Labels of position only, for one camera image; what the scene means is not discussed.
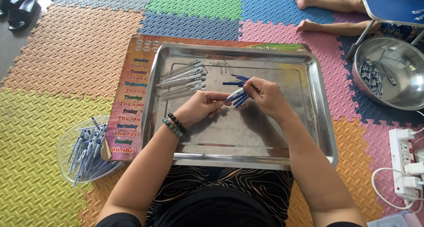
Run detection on black bead bracelet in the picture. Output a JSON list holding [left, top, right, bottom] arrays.
[[167, 113, 187, 134]]

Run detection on brown cardboard piece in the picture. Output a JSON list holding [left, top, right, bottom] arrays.
[[101, 138, 112, 161]]

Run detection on clear plastic bowl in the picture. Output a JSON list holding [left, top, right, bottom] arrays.
[[56, 115, 125, 184]]

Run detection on colourful foam puzzle mat tiles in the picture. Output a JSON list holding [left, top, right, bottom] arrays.
[[0, 0, 424, 227]]

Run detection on round steel bowl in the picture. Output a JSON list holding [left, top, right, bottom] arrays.
[[352, 36, 424, 111]]

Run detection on light blue paper booklet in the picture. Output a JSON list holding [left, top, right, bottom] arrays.
[[366, 211, 424, 227]]

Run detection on steel rectangular tray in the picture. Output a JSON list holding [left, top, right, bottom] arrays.
[[142, 43, 339, 170]]

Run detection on person's black shirt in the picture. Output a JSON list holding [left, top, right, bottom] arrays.
[[96, 187, 276, 227]]

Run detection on pile of clear pen barrels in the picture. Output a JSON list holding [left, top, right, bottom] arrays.
[[156, 60, 208, 100]]

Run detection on colourful printed board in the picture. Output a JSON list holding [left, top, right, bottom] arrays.
[[103, 34, 312, 162]]

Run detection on white power strip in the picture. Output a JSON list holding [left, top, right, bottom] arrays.
[[388, 128, 420, 201]]

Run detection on heap of white blue pen caps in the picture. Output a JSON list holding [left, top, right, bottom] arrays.
[[358, 56, 397, 98]]

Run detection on blue folding table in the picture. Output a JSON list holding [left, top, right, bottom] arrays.
[[346, 0, 424, 61]]

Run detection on green bead bracelet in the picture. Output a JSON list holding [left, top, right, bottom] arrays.
[[162, 118, 185, 140]]

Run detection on pile of small metal springs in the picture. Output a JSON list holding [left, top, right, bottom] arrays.
[[209, 60, 231, 76]]

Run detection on person's right hand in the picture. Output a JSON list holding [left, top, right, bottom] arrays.
[[243, 76, 297, 123]]

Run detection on white charger cable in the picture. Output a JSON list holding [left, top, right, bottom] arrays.
[[371, 167, 424, 214]]

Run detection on pile of assembled pens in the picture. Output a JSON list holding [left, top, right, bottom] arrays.
[[67, 117, 120, 188]]

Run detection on bunch of blue pen parts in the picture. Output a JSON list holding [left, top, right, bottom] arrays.
[[223, 74, 251, 108]]

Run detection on white and blue pen cap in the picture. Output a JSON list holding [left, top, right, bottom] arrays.
[[225, 88, 245, 104]]

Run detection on person's left hand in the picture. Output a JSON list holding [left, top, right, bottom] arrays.
[[174, 91, 232, 129]]

